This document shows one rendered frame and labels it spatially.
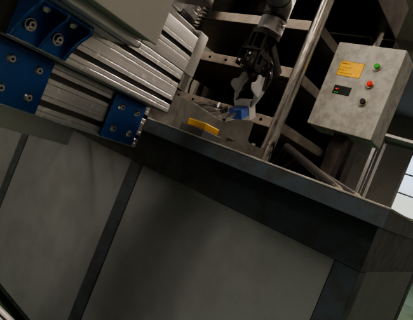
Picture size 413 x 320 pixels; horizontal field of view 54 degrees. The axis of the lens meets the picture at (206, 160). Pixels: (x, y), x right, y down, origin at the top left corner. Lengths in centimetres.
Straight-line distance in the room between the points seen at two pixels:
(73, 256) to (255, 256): 62
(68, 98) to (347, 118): 136
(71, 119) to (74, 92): 5
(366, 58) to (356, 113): 25
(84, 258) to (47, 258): 18
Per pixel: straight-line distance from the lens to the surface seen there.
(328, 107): 189
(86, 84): 72
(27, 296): 150
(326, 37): 214
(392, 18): 258
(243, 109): 114
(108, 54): 68
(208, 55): 228
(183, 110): 115
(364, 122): 182
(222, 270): 94
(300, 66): 188
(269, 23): 119
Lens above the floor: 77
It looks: 1 degrees down
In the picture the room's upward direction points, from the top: 22 degrees clockwise
